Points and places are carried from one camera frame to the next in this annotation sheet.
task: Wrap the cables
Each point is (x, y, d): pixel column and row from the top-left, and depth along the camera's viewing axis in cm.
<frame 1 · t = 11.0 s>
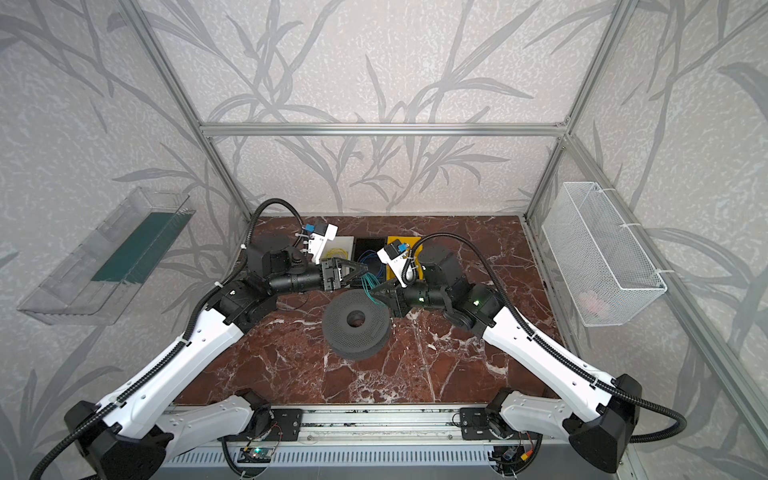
left hand: (364, 264, 63), fingers open
right hand: (373, 282, 66), fingers closed
grey perforated spool: (355, 343, 82), point 7 cm above the table

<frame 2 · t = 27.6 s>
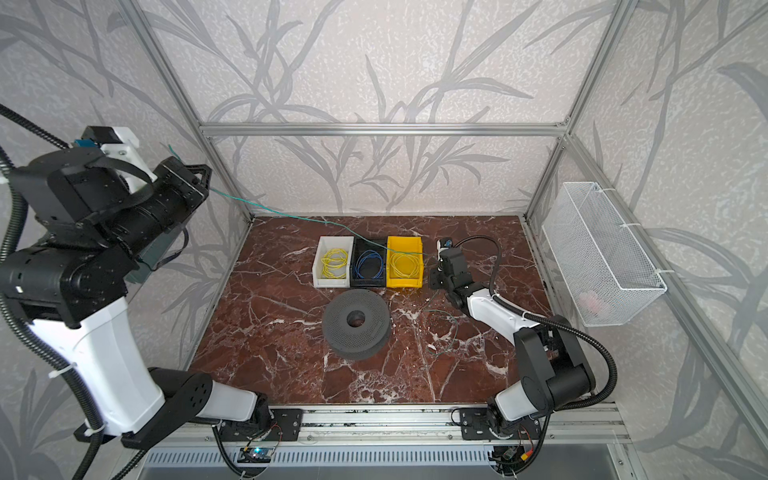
left hand: (212, 155, 48), fingers closed
right hand: (437, 259, 93), fingers closed
the named things where they were.

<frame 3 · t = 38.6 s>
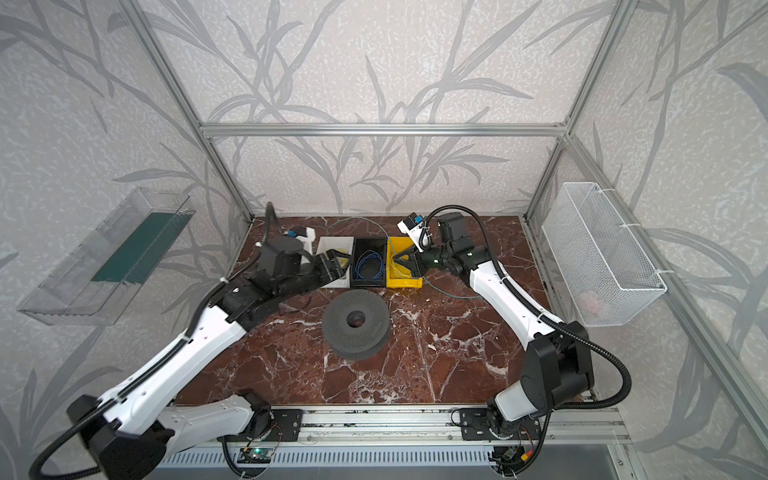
left hand: (348, 254, 71), fingers open
right hand: (397, 249, 79), fingers closed
the named things where they were.

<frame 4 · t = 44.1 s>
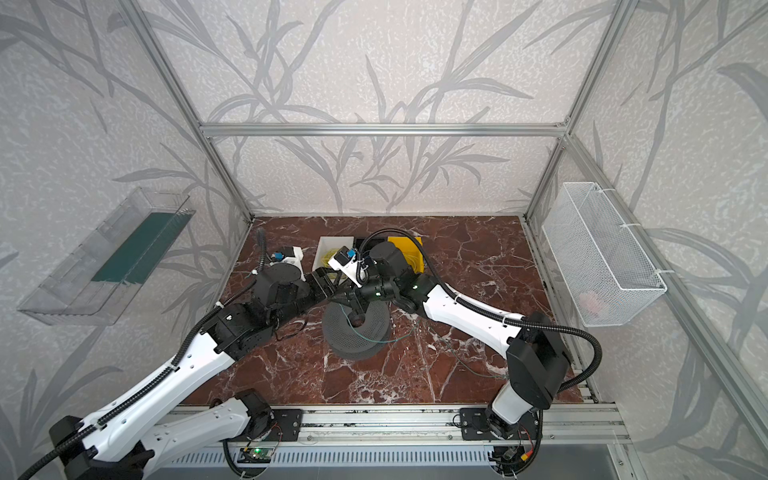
left hand: (340, 268, 71), fingers open
right hand: (331, 287, 71), fingers closed
the named things where they were.

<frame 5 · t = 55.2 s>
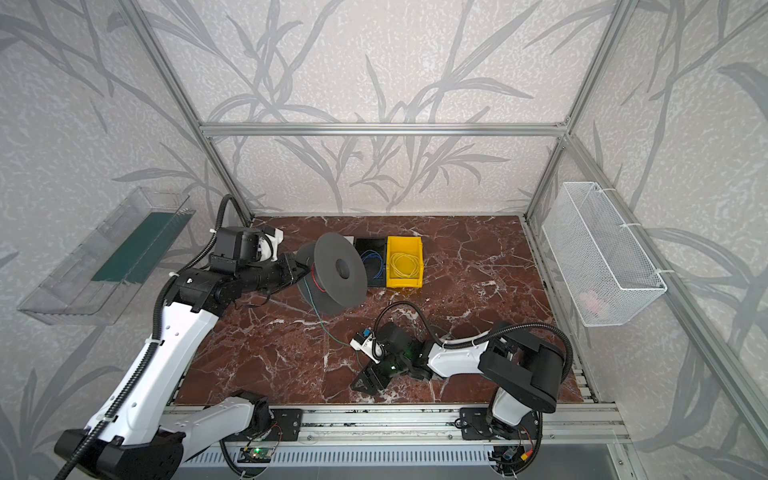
left hand: (313, 259, 70), fingers closed
right hand: (359, 369, 79), fingers open
grey perforated spool: (338, 273, 74), point 27 cm above the table

